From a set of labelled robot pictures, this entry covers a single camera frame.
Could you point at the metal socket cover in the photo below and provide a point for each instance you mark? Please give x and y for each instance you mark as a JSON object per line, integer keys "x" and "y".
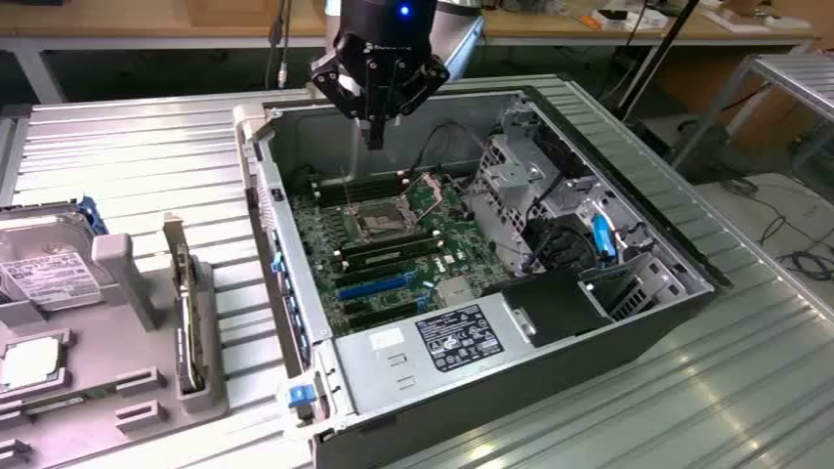
{"x": 423, "y": 195}

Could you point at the black tripod pole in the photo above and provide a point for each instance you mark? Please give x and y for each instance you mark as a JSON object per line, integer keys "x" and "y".
{"x": 658, "y": 54}

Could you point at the green motherboard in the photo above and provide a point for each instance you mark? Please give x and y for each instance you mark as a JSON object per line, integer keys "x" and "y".
{"x": 457, "y": 244}

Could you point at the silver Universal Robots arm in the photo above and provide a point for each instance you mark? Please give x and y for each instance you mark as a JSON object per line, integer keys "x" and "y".
{"x": 459, "y": 39}

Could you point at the silver chipset heatsink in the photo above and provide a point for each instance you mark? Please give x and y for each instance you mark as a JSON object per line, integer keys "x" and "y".
{"x": 457, "y": 293}

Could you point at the blue disk connector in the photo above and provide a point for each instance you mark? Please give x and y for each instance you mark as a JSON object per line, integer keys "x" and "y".
{"x": 603, "y": 239}

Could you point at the open black PC case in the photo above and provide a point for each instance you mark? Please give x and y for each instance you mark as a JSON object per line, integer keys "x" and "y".
{"x": 651, "y": 205}

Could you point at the orange and white box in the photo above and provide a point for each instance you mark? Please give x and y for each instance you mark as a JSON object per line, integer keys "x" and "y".
{"x": 609, "y": 20}

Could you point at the silver hard disk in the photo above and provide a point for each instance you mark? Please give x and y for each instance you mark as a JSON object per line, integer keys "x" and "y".
{"x": 39, "y": 264}

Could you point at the blue disk caddy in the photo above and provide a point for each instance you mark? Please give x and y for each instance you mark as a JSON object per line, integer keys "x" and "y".
{"x": 91, "y": 217}

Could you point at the wooden desk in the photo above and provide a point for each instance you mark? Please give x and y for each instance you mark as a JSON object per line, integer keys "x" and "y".
{"x": 554, "y": 29}

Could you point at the metal drive cage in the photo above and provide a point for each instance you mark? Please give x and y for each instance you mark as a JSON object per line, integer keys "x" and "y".
{"x": 515, "y": 195}

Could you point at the metal frame table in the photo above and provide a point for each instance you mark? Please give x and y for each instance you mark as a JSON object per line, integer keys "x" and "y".
{"x": 801, "y": 83}

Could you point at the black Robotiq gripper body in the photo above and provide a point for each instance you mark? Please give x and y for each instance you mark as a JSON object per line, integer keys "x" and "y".
{"x": 385, "y": 29}

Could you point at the blue expansion slot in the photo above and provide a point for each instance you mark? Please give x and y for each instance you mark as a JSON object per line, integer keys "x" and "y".
{"x": 374, "y": 287}

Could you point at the silver power supply unit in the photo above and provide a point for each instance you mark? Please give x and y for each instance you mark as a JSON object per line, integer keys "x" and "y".
{"x": 391, "y": 371}

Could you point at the green RAM stick in slot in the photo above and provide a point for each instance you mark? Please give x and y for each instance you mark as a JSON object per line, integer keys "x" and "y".
{"x": 391, "y": 251}

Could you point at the white paper stack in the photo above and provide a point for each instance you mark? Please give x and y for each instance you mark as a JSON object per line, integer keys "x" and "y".
{"x": 737, "y": 22}

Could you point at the graphics card with metal bracket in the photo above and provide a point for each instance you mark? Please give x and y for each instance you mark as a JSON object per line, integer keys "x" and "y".
{"x": 188, "y": 303}

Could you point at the silver CPU chip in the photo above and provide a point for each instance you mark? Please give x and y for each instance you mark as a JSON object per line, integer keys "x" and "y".
{"x": 30, "y": 361}

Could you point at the blue case latch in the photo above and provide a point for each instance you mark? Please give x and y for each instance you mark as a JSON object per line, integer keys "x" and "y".
{"x": 300, "y": 396}

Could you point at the grey parts rack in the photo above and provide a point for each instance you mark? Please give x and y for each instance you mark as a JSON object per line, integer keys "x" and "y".
{"x": 98, "y": 430}

